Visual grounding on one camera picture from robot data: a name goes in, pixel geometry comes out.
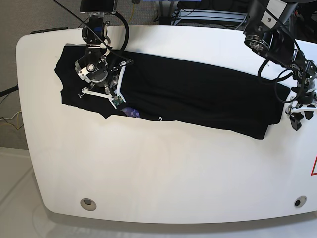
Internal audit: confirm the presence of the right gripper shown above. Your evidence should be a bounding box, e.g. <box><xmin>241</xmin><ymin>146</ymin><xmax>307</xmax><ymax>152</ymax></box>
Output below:
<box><xmin>78</xmin><ymin>59</ymin><xmax>132</xmax><ymax>102</ymax></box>

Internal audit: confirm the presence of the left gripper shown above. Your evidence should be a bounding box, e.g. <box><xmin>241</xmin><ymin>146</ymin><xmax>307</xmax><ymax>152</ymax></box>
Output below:
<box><xmin>285</xmin><ymin>91</ymin><xmax>317</xmax><ymax>131</ymax></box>

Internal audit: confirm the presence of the black T-shirt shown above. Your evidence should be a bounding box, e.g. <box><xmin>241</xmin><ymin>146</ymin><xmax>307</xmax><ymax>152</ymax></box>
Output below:
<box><xmin>55</xmin><ymin>46</ymin><xmax>290</xmax><ymax>140</ymax></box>

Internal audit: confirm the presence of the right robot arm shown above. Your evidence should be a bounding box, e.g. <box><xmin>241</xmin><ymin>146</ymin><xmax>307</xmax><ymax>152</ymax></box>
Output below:
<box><xmin>75</xmin><ymin>0</ymin><xmax>134</xmax><ymax>109</ymax></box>

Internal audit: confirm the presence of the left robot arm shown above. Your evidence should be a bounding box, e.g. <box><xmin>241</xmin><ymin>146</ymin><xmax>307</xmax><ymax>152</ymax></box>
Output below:
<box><xmin>244</xmin><ymin>0</ymin><xmax>317</xmax><ymax>130</ymax></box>

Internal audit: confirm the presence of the red triangle warning sticker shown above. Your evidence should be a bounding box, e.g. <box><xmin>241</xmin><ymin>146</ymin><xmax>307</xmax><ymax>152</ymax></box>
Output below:
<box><xmin>311</xmin><ymin>156</ymin><xmax>317</xmax><ymax>176</ymax></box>

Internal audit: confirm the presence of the round table grommet right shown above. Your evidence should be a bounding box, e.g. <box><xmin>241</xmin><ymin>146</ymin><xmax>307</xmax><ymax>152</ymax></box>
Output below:
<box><xmin>294</xmin><ymin>196</ymin><xmax>307</xmax><ymax>208</ymax></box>

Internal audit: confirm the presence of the round table grommet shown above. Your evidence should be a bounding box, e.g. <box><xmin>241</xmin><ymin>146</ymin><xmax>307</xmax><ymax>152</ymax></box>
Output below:
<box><xmin>294</xmin><ymin>196</ymin><xmax>307</xmax><ymax>208</ymax></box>
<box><xmin>80</xmin><ymin>198</ymin><xmax>97</xmax><ymax>211</ymax></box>

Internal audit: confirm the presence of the round table grommet left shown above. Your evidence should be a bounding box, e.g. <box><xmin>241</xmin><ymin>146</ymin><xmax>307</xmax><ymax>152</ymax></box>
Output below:
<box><xmin>80</xmin><ymin>198</ymin><xmax>97</xmax><ymax>211</ymax></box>

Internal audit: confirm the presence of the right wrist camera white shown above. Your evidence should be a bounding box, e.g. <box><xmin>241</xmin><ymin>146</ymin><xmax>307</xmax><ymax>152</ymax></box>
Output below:
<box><xmin>110</xmin><ymin>95</ymin><xmax>126</xmax><ymax>110</ymax></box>

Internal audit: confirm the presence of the yellow hanging cable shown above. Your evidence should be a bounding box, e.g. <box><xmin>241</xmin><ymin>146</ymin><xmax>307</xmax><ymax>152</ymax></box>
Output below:
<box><xmin>123</xmin><ymin>1</ymin><xmax>136</xmax><ymax>26</ymax></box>

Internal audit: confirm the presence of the yellow floor cable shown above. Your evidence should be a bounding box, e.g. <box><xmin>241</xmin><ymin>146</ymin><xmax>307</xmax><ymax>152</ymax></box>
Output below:
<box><xmin>0</xmin><ymin>111</ymin><xmax>23</xmax><ymax>130</ymax></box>

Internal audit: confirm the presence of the aluminium frame rail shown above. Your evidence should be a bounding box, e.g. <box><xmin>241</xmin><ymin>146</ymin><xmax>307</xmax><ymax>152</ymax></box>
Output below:
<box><xmin>176</xmin><ymin>9</ymin><xmax>247</xmax><ymax>29</ymax></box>

